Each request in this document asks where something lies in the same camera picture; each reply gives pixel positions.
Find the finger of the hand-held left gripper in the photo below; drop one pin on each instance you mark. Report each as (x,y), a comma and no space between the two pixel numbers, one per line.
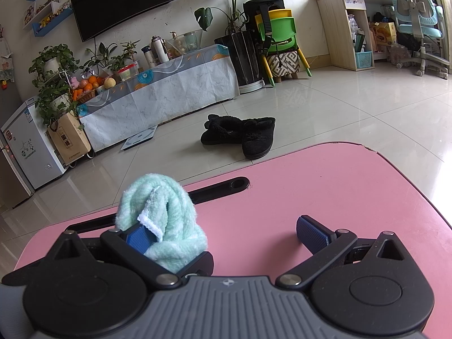
(201,265)

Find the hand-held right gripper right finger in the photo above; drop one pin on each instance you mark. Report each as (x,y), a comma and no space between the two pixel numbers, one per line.
(312,231)

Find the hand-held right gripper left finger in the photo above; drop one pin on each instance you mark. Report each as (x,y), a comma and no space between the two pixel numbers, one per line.
(139,236)

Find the mint green towel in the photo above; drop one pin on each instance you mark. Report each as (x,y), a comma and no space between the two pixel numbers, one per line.
(176,208)

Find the grey refrigerator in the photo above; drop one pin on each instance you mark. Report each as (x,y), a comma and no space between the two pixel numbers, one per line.
(10,183)

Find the bathroom scale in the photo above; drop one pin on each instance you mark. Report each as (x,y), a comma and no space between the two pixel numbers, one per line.
(139,138)

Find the black fluffy slipper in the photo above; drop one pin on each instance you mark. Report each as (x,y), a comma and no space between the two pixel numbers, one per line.
(222,132)
(259,141)

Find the brown cardboard box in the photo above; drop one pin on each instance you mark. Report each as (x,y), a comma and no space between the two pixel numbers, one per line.
(69,141)

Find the white chest freezer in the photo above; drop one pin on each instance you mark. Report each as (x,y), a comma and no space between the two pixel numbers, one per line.
(31,148)

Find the marble-print covered cabinet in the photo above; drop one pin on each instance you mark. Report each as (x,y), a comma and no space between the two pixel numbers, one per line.
(159,91)

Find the fruit basket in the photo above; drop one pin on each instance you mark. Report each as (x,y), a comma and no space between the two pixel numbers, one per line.
(90,86)

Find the red-lid plastic container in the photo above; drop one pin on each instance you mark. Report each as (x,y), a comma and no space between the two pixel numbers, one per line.
(128,72)

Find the patterned stool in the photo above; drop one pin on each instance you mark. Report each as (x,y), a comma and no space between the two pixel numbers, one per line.
(282,64)

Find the small potted plants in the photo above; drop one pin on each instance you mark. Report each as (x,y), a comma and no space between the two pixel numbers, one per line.
(113,58)

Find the potted pothos plant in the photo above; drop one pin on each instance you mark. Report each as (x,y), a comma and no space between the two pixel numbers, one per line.
(53,77)

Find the monstera in black pot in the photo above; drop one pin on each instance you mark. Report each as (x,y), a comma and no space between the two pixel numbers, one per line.
(240,60)

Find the white thermos bottle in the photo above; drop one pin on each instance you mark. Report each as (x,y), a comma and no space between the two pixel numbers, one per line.
(160,51)

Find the glass bowl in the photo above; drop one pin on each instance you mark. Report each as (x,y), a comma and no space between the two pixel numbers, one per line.
(185,42)

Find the wooden desk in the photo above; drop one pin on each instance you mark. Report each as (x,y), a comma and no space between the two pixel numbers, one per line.
(335,31)

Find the yellow box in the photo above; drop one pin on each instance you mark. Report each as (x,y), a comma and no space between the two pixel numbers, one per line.
(383,33)

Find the yellow plastic chair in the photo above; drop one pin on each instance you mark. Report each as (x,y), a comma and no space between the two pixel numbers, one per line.
(275,14)

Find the black backpack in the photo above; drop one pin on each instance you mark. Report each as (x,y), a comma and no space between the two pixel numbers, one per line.
(261,5)

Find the black television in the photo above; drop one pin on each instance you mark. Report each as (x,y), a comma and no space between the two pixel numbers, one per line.
(123,3)

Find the turquoise study chair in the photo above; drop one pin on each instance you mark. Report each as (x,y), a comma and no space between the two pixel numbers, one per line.
(418,10)

